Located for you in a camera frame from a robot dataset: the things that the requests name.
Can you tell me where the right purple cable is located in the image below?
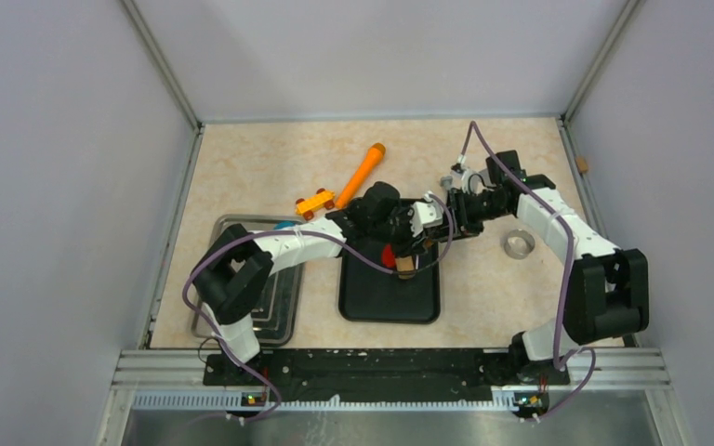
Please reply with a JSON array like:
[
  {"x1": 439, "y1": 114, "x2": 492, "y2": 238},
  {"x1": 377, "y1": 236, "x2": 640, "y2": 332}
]
[{"x1": 460, "y1": 120, "x2": 597, "y2": 420}]

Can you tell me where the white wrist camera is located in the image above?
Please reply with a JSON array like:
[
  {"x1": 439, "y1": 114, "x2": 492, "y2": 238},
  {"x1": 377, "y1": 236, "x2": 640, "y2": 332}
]
[
  {"x1": 410, "y1": 191, "x2": 444, "y2": 236},
  {"x1": 451, "y1": 154, "x2": 484, "y2": 193}
]

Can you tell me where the small wooden block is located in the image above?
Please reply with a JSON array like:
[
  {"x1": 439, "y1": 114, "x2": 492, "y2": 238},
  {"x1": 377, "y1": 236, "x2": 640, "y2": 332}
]
[{"x1": 575, "y1": 156, "x2": 589, "y2": 174}]

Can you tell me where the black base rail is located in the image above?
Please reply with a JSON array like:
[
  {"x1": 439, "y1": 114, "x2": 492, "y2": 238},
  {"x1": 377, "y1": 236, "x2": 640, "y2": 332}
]
[{"x1": 203, "y1": 348, "x2": 570, "y2": 403}]

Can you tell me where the blue dough piece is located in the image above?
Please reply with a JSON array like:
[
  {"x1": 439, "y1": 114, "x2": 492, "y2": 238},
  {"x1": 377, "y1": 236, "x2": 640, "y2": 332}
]
[{"x1": 273, "y1": 221, "x2": 295, "y2": 230}]

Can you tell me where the purple cable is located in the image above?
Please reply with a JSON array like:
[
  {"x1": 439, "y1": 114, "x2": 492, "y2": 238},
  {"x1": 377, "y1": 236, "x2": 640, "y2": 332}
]
[
  {"x1": 182, "y1": 191, "x2": 455, "y2": 423},
  {"x1": 460, "y1": 120, "x2": 597, "y2": 420}
]

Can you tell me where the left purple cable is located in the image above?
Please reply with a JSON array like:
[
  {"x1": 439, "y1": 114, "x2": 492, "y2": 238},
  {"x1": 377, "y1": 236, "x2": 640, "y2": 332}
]
[{"x1": 182, "y1": 191, "x2": 455, "y2": 423}]

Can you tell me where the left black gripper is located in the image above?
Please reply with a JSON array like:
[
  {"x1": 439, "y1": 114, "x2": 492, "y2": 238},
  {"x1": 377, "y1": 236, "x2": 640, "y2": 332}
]
[{"x1": 370, "y1": 204, "x2": 429, "y2": 259}]

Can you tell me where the orange toy carrot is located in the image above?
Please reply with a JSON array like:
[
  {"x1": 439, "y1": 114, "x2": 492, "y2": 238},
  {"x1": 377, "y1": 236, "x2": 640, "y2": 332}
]
[{"x1": 335, "y1": 142, "x2": 386, "y2": 209}]

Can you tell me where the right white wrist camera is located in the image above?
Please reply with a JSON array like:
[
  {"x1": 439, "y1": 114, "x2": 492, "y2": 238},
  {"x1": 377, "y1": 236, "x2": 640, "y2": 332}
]
[{"x1": 451, "y1": 154, "x2": 484, "y2": 193}]

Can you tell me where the red dough piece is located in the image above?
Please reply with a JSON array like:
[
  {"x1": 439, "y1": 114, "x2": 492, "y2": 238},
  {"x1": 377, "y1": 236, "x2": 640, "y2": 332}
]
[{"x1": 381, "y1": 244, "x2": 396, "y2": 269}]

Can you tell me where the yellow toy car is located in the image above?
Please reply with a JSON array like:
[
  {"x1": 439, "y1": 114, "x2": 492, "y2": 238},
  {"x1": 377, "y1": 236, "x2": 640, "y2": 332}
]
[{"x1": 295, "y1": 189, "x2": 335, "y2": 221}]

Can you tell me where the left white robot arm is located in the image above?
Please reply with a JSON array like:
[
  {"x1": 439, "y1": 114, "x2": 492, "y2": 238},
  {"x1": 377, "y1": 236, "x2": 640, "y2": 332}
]
[{"x1": 184, "y1": 182, "x2": 445, "y2": 384}]

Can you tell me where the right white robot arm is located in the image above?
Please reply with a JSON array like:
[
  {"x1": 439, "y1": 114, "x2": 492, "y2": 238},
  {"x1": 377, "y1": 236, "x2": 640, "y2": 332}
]
[{"x1": 447, "y1": 151, "x2": 650, "y2": 383}]

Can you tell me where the black baking tray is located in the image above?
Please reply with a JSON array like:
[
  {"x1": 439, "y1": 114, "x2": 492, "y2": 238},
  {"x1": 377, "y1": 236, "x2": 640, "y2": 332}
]
[{"x1": 338, "y1": 197, "x2": 442, "y2": 325}]

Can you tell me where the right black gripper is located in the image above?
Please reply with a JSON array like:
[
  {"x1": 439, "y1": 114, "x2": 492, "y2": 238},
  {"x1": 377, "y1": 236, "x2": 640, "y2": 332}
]
[{"x1": 430, "y1": 188, "x2": 509, "y2": 243}]

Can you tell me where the grey dumbbell tool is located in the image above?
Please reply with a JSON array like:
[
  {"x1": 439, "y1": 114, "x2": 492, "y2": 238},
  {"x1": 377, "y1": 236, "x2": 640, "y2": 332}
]
[{"x1": 440, "y1": 176, "x2": 453, "y2": 190}]

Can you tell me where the wooden rolling pin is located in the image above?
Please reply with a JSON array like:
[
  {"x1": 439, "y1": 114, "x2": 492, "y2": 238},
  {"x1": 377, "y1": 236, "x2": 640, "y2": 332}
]
[{"x1": 394, "y1": 238, "x2": 434, "y2": 280}]

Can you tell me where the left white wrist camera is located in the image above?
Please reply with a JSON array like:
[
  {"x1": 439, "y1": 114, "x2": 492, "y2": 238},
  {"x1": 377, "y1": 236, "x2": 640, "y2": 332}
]
[{"x1": 410, "y1": 191, "x2": 444, "y2": 236}]

